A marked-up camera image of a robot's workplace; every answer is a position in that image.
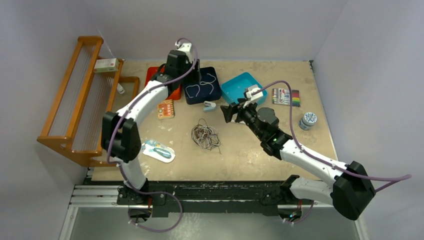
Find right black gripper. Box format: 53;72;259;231
220;98;265;140

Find white cable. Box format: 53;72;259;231
184;73;218;99

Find cable pile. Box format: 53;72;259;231
190;118;222;155

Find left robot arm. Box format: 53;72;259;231
100;44;201;205

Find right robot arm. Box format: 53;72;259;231
220;103;376;221

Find dark blue tray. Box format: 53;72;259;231
183;66;222;105

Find light blue stapler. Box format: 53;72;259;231
203;101;217;113

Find light blue tray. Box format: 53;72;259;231
220;72;263;104

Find orange tray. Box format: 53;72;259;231
144;66;182;101

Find orange notebook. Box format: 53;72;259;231
157;99;175;120

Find marker pen pack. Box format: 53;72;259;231
272;88;301;107

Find scissors blister pack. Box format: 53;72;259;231
141;139;176;164

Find blue white round tin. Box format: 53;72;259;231
298;112;318;131

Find small white red box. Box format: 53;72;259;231
93;58;120;73

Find wooden rack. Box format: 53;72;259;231
37;36;140;167

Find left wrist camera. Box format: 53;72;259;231
175;41;195;63

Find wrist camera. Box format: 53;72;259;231
242;84;267;108
175;41;195;63

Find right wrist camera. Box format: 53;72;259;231
242;84;267;108

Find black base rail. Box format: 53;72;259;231
117;180;312;218

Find aluminium frame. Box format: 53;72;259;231
60;185;370;240

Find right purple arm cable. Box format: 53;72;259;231
255;80;413;193

